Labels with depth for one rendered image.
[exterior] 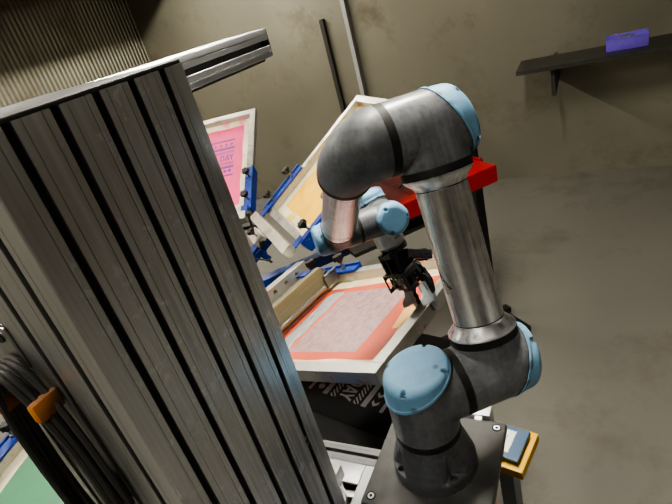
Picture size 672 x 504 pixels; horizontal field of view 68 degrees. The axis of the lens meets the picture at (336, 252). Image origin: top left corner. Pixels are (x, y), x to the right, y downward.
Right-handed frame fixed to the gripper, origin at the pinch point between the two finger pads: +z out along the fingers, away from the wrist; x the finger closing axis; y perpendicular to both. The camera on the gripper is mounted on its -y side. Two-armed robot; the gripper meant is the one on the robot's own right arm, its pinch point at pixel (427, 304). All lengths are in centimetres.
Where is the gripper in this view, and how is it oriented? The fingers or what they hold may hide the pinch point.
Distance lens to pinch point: 138.1
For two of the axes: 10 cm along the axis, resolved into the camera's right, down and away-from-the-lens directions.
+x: 6.9, -1.5, -7.1
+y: -5.7, 5.0, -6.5
